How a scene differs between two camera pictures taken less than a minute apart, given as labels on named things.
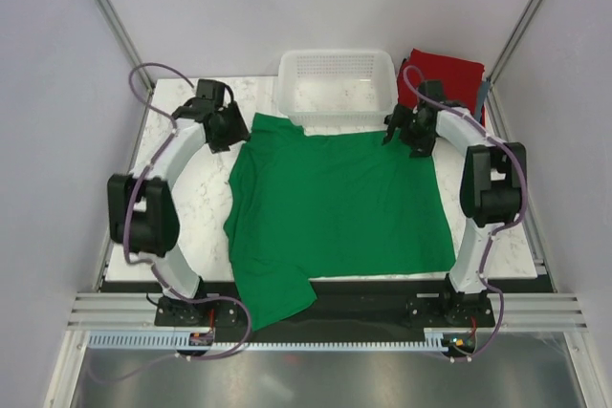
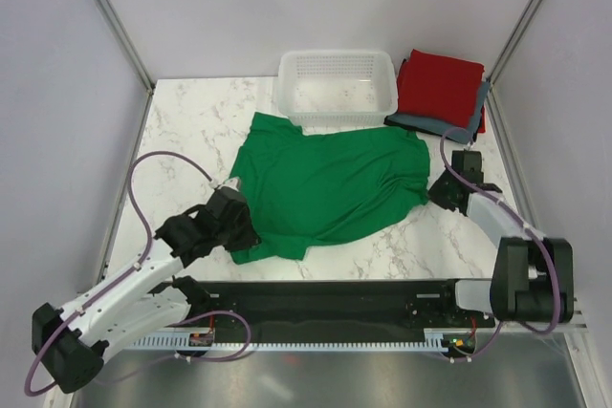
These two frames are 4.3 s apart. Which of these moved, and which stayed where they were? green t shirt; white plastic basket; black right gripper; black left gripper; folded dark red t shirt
Moved: black right gripper; green t shirt; black left gripper
Stayed: white plastic basket; folded dark red t shirt
